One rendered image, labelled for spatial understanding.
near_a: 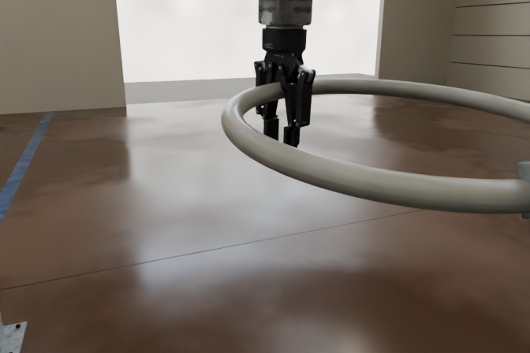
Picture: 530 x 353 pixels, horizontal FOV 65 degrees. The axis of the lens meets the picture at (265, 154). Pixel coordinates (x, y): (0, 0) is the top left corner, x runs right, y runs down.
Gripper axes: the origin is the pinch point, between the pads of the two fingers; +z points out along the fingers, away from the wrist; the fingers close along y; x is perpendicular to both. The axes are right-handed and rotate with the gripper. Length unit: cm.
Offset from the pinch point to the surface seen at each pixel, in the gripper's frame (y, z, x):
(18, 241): -170, 96, -25
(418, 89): 14.2, -9.7, 20.4
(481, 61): -269, 78, 730
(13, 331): -93, 89, -41
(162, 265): -100, 93, 21
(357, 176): 33.0, -10.4, -21.4
